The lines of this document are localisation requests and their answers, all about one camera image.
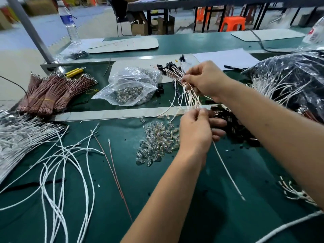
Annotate person's right hand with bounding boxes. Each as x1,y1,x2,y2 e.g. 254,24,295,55
182,61,230,99

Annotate person's left hand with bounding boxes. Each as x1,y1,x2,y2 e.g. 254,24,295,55
177,108,227,165

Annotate bundle of white connector wires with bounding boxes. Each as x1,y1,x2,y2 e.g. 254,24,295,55
144,55,246,201

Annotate person's left forearm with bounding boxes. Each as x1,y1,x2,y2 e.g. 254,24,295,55
121,149,210,243

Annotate person's right forearm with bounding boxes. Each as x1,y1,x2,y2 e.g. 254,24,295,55
215,76,324,211

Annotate pile of black connectors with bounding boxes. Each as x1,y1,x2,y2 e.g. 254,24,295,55
210,105,261,147

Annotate white paper sheet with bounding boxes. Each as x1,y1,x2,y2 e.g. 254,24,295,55
193,48,260,71

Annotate black pen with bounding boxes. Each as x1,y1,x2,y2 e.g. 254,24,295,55
224,65,245,73

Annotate pile of small glass bulbs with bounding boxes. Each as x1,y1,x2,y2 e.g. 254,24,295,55
136,116,181,167

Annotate orange plastic stool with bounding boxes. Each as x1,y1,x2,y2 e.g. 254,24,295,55
196,7,211,23
219,16,246,33

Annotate clear bag of glass bulbs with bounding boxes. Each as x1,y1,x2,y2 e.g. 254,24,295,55
92,67,162,107

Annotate cardboard boxes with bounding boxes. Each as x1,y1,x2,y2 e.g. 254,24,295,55
130,15,175,36

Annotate white rounded board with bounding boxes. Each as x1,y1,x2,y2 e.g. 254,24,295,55
231,29,306,42
87,36,159,54

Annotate dark work table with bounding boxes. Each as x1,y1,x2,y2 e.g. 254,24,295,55
127,0,324,34

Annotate black chair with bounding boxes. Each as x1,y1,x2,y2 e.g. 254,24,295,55
106,0,130,37

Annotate clear plastic water bottle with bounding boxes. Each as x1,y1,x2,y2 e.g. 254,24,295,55
57,0,82,46

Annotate white plastic bag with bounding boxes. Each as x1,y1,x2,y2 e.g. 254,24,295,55
302,16,324,46

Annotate large clear bag of wires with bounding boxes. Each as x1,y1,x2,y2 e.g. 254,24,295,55
241,50,324,123

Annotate short white wires cluster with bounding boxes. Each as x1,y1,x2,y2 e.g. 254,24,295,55
278,176,318,207

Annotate thin brown wire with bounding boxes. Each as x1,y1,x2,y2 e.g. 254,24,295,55
108,139,124,200
92,133,133,223

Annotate thick white cord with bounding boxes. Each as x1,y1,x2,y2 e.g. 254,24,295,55
255,210,324,243

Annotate yellow handled tool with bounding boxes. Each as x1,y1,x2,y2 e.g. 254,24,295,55
64,67,86,79

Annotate brown wire bundle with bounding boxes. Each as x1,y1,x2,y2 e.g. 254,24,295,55
38,76,77,117
17,73,43,113
54,74,98,112
27,74,64,114

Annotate loose long white wires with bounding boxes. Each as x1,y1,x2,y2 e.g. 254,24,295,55
0,123,105,243

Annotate grey metal post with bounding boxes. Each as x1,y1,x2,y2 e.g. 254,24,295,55
5,0,55,64

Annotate thin black cable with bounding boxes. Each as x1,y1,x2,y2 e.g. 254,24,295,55
0,75,29,98

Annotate pile of silver tipped wires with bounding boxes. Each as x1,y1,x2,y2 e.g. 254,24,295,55
0,110,69,184

